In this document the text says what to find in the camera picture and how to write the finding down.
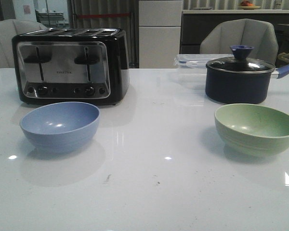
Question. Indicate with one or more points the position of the glass pot lid blue knob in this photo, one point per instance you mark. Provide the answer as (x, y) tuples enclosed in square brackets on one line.
[(240, 62)]

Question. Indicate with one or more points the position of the white cabinet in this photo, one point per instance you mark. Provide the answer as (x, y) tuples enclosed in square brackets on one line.
[(159, 32)]

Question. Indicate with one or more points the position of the dark wood counter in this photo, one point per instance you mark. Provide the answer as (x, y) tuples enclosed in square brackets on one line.
[(197, 24)]

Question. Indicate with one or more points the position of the grey chair right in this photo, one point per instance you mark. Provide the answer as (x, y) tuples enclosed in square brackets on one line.
[(254, 33)]

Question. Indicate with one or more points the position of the grey chair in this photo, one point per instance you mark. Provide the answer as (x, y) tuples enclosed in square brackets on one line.
[(254, 33), (8, 29)]

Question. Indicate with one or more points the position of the clear plastic food container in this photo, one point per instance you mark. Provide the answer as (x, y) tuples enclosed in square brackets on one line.
[(191, 69)]

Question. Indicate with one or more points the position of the fruit plate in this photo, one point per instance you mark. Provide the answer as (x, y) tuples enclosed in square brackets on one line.
[(247, 5)]

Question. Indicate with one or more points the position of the green bowl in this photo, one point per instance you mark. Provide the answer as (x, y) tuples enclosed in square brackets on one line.
[(253, 129)]

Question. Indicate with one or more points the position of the black chrome four-slot toaster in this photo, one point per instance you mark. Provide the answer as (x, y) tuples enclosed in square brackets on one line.
[(85, 65)]

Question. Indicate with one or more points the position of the grey chair left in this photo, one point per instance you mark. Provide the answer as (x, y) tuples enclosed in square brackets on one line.
[(8, 29)]

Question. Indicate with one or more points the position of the dark blue saucepan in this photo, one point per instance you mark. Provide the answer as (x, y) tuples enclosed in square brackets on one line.
[(241, 87)]

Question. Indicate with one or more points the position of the blue bowl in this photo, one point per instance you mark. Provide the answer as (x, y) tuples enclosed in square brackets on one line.
[(61, 127)]

